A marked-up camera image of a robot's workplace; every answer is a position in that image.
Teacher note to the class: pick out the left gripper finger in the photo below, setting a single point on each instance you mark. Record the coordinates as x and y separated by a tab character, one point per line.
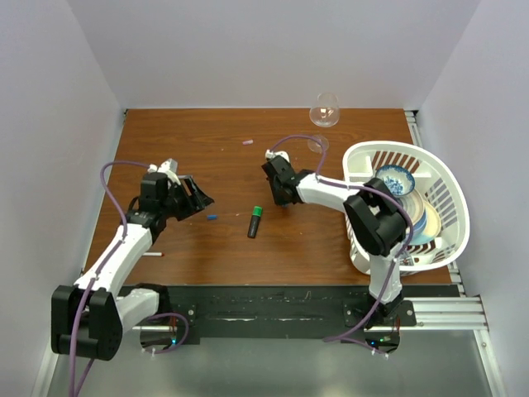
198	202
192	187

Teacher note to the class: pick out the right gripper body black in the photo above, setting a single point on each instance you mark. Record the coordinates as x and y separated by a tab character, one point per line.
276	194

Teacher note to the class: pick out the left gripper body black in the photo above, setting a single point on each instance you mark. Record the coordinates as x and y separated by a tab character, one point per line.
180	202

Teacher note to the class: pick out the green highlighter pen black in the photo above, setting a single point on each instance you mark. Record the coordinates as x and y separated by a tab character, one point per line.
253	226

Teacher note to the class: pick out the green highlighter cap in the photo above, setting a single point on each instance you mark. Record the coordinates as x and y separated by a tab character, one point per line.
257	211

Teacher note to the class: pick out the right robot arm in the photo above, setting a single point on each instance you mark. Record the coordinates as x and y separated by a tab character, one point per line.
381	226

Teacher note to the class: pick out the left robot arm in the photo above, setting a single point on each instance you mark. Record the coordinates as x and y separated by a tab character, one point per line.
88	318

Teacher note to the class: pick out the clear wine glass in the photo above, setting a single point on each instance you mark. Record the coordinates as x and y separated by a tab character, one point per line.
325	113

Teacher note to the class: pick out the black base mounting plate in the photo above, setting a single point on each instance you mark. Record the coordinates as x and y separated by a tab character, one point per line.
282	312

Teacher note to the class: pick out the blue white patterned bowl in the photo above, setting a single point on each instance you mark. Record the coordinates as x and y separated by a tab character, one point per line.
397	179

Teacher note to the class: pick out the grey striped plate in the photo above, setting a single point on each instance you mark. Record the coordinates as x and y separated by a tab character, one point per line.
413	204

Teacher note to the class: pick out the blue rimmed plate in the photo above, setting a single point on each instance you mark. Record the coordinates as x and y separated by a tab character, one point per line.
421	224

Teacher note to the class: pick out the white plastic dish basket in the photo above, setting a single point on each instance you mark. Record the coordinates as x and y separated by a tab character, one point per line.
437	186

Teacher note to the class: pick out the cream plate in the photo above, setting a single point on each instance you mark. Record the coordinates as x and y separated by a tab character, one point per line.
433	225

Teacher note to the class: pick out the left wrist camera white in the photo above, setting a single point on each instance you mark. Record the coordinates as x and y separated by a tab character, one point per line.
168	167

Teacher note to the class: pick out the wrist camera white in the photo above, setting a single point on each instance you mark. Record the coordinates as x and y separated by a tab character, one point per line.
168	167
269	155

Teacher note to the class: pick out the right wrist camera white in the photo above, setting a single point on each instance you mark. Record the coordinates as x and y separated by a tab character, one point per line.
269	155

